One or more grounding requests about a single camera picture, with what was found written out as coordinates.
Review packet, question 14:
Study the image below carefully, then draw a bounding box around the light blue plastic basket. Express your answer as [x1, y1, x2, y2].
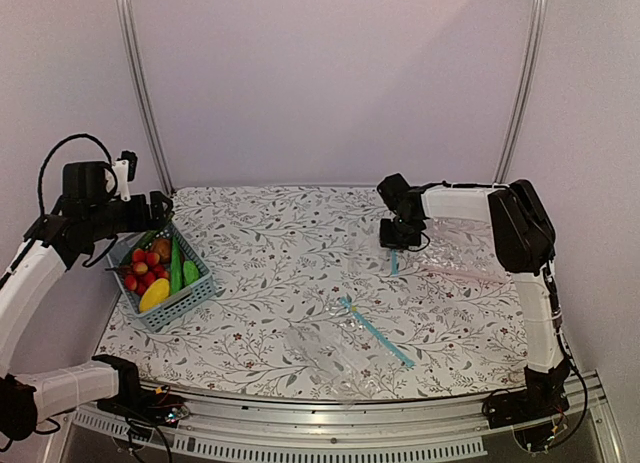
[107, 224, 215, 333]

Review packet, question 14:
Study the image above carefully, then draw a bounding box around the right aluminium frame post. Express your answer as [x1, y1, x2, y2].
[493, 0, 548, 184]

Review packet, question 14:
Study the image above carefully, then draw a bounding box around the dark green cucumber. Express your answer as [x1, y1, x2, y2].
[135, 230, 159, 249]

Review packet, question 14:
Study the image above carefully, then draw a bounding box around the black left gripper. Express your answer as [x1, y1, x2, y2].
[86, 189, 174, 241]

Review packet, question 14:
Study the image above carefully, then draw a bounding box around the floral table mat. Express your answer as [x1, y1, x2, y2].
[98, 187, 527, 400]

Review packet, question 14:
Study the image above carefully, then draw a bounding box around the clear bag blue zipper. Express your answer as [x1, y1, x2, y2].
[345, 220, 399, 277]
[286, 295, 416, 406]

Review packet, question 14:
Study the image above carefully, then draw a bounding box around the red cherry bunch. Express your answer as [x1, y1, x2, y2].
[108, 248, 170, 296]

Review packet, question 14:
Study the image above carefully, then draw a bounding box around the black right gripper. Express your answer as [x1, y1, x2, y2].
[380, 215, 422, 250]

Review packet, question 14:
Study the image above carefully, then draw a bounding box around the aluminium frame post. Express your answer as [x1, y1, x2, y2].
[493, 0, 548, 184]
[115, 0, 175, 195]

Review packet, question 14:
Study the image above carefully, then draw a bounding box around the yellow mango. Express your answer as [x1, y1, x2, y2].
[138, 278, 170, 313]

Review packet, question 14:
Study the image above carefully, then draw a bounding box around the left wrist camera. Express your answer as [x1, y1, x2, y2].
[106, 150, 138, 202]

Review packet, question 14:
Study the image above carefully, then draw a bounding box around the long green cucumber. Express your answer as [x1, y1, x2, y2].
[170, 237, 183, 295]

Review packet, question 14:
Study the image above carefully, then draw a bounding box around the left aluminium frame post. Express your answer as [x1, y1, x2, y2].
[115, 0, 175, 195]

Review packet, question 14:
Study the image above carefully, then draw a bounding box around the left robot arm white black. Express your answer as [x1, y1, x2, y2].
[1, 150, 173, 442]

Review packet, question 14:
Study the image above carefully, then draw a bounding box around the clear bag pink zipper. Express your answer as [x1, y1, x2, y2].
[417, 218, 509, 283]

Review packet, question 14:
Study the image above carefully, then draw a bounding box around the brown potato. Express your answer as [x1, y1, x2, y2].
[150, 238, 172, 264]

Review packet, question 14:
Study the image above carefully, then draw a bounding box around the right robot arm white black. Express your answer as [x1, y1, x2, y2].
[376, 173, 580, 454]

